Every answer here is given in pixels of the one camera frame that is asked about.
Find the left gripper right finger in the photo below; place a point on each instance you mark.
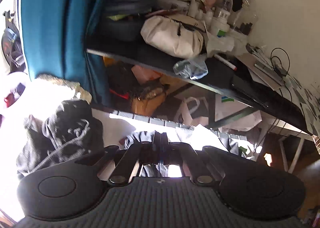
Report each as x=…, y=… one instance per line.
x=179, y=153

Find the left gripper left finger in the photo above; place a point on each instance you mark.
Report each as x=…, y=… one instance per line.
x=140, y=157

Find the black denim jeans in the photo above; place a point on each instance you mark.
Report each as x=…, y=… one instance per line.
x=198, y=138

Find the dark grey hoodie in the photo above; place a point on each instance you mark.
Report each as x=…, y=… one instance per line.
x=69, y=133

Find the clear plastic bag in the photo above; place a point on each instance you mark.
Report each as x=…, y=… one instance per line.
x=193, y=68

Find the black desk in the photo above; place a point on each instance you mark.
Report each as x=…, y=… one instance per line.
x=208, y=73

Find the geometric pattern tablecloth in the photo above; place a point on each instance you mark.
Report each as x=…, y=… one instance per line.
x=306, y=102

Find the lavender plastic basin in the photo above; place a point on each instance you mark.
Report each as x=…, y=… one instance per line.
x=13, y=93

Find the exercise bike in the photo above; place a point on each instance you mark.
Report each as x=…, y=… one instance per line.
x=11, y=44

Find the teal curtain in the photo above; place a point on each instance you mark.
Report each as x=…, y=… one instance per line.
x=54, y=35

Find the beige drawstring bag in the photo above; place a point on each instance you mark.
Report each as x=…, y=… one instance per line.
x=172, y=37

